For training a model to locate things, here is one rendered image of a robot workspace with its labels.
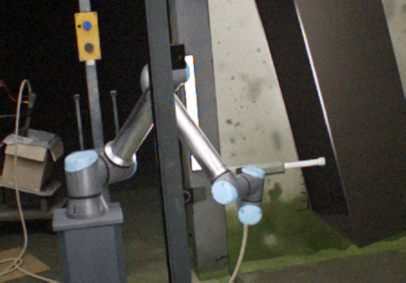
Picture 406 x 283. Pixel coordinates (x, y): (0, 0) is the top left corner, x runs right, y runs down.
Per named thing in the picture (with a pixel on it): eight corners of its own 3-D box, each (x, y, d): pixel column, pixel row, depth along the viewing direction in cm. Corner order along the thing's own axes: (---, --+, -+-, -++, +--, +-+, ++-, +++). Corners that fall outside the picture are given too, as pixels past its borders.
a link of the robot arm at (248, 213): (264, 204, 268) (261, 229, 271) (260, 192, 280) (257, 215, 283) (239, 203, 268) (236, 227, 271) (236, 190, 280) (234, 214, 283)
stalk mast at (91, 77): (119, 276, 416) (89, -4, 391) (120, 279, 410) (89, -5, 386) (109, 278, 415) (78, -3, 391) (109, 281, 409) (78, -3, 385)
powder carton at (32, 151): (8, 168, 556) (17, 120, 551) (61, 180, 558) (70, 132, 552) (-11, 182, 504) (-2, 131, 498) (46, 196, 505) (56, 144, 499)
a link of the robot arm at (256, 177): (253, 175, 262) (249, 206, 266) (271, 169, 271) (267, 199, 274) (233, 168, 268) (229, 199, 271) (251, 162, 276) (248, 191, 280)
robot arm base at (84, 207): (65, 221, 304) (62, 200, 303) (66, 210, 323) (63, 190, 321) (109, 216, 307) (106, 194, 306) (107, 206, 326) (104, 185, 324)
